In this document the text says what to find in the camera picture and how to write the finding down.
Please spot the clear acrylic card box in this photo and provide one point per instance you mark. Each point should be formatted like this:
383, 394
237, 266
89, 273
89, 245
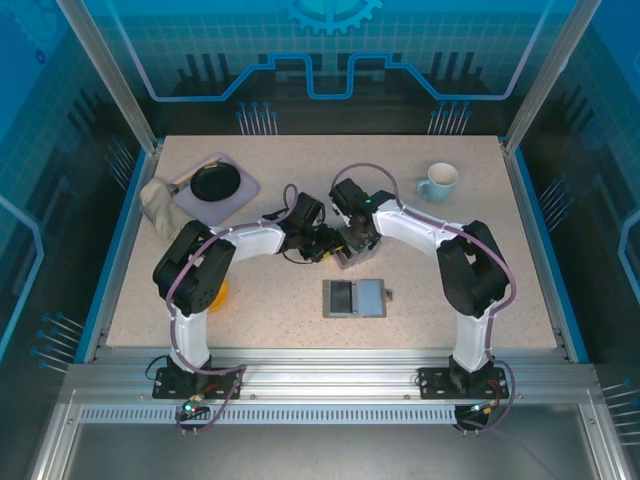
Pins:
352, 262

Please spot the black VIP credit card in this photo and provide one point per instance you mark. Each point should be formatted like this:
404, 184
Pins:
340, 297

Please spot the grey card holder wallet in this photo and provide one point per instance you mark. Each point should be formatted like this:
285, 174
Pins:
369, 297

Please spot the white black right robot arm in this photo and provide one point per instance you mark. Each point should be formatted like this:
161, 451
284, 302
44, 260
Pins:
410, 225

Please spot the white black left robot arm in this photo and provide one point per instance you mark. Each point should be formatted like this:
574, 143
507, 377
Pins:
250, 245

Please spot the purple tray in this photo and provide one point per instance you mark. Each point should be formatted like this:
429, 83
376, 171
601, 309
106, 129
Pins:
245, 192

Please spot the light blue mug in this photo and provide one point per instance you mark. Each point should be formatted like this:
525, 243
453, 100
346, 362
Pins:
440, 192

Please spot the yellow bowl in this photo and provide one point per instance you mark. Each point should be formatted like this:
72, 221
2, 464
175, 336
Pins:
222, 297

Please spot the beige cloth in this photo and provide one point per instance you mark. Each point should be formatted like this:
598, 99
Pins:
160, 205

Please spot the metal bottom pan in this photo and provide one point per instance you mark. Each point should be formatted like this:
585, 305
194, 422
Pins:
325, 455

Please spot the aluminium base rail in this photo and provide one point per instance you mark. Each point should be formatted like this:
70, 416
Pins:
325, 372

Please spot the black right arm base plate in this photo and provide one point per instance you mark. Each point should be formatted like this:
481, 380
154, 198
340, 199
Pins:
432, 382

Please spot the aluminium side rail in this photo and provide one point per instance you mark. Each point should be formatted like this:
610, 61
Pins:
540, 250
125, 250

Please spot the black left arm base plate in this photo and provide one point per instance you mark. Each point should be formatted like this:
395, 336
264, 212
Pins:
167, 382

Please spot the aluminium frame post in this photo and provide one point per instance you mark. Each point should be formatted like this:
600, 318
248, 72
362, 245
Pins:
116, 75
546, 75

